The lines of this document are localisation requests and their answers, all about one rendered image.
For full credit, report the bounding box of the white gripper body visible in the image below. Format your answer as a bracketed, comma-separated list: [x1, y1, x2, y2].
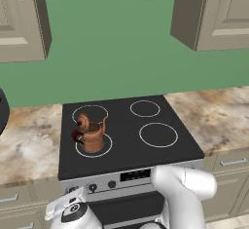
[44, 187, 89, 221]

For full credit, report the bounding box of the black stove with silver front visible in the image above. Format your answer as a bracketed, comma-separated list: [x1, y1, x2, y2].
[57, 95, 206, 229]

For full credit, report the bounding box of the beige drawer front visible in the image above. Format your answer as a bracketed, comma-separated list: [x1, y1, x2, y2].
[209, 150, 249, 176]
[0, 184, 53, 213]
[0, 211, 47, 229]

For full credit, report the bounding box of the black oven door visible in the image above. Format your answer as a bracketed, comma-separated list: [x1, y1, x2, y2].
[87, 191, 167, 229]

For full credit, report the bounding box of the copper kettle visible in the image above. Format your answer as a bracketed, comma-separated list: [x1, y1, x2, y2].
[71, 113, 108, 153]

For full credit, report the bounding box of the black rounded appliance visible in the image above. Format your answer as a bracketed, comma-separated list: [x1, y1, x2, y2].
[0, 88, 11, 135]

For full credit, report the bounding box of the beige cupboard door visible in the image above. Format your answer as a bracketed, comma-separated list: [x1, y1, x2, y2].
[203, 173, 243, 221]
[234, 176, 249, 217]

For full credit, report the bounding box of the silver drawer handle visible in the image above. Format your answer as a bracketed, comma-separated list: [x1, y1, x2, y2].
[0, 193, 19, 205]
[220, 157, 248, 167]

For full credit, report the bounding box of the beige wall cupboard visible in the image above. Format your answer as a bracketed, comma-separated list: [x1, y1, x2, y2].
[0, 0, 53, 63]
[170, 0, 249, 53]

